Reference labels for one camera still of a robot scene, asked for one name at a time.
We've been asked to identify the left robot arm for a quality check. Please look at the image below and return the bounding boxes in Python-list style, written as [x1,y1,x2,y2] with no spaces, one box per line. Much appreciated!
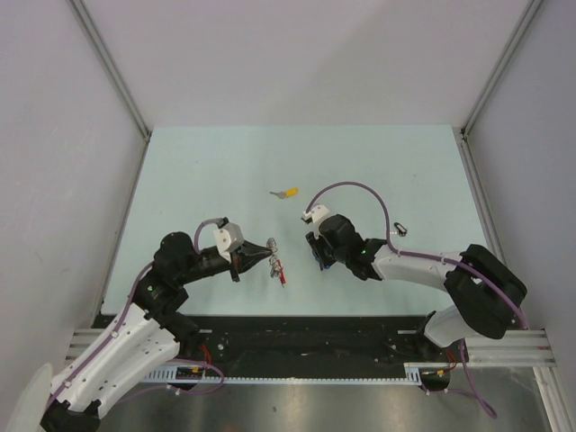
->
[40,223,273,431]

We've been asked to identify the aluminium frame post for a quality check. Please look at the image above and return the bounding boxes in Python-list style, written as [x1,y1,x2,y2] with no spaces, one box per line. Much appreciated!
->
[67,0,151,143]
[459,0,547,140]

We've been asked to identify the left aluminium frame post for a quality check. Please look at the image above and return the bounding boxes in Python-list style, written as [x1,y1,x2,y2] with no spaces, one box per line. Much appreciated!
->
[67,0,151,143]

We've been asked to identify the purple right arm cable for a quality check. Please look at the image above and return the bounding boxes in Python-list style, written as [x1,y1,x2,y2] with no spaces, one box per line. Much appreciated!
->
[304,180,530,419]

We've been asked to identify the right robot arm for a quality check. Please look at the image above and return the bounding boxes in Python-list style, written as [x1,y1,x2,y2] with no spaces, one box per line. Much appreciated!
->
[302,207,527,361]

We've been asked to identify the grey slotted cable duct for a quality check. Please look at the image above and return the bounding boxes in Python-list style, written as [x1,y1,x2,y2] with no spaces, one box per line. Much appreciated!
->
[143,362,451,388]

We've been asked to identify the right aluminium frame post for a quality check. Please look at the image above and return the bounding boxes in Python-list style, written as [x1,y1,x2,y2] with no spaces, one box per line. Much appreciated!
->
[459,0,547,140]

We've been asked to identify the yellow tagged key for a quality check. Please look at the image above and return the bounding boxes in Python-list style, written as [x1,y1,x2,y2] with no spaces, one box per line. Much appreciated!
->
[270,187,299,199]

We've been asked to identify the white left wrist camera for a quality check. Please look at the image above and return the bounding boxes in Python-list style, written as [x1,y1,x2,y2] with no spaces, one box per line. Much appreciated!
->
[213,218,245,263]

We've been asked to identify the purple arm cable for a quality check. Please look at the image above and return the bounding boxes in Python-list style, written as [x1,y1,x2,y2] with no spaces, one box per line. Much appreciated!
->
[304,180,530,419]
[42,217,229,415]

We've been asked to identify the red handled key organizer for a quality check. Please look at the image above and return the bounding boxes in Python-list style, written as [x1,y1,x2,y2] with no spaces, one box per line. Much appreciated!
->
[266,238,287,287]

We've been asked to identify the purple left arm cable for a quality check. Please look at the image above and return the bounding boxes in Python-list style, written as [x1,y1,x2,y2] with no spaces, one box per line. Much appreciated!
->
[42,217,229,415]

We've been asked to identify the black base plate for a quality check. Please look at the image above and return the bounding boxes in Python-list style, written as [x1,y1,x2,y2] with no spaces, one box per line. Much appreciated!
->
[92,314,469,368]

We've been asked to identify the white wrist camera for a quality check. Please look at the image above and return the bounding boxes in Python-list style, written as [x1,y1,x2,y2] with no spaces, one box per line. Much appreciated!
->
[301,204,331,238]
[213,218,245,263]

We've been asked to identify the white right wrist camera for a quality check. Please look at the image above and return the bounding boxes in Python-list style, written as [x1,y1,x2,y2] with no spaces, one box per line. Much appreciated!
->
[301,204,331,238]

